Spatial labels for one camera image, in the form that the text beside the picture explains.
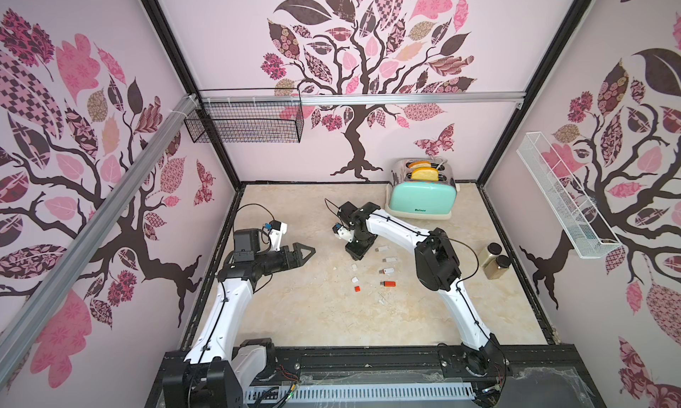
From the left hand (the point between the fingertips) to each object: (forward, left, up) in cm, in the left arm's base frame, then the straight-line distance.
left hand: (305, 259), depth 78 cm
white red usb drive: (+3, -28, -15) cm, 32 cm away
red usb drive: (-1, -28, -16) cm, 32 cm away
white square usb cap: (+5, -15, -15) cm, 22 cm away
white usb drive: (+8, -29, -15) cm, 33 cm away
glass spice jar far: (+5, -61, -7) cm, 62 cm away
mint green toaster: (+31, -43, -8) cm, 54 cm away
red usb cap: (-3, -16, -16) cm, 23 cm away
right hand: (+10, -18, -14) cm, 24 cm away
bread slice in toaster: (+33, -43, +4) cm, 54 cm away
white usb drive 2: (+12, -27, -14) cm, 32 cm away
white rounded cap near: (0, -16, -15) cm, 21 cm away
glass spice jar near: (+1, -62, -8) cm, 63 cm away
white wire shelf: (+14, -79, +11) cm, 81 cm away
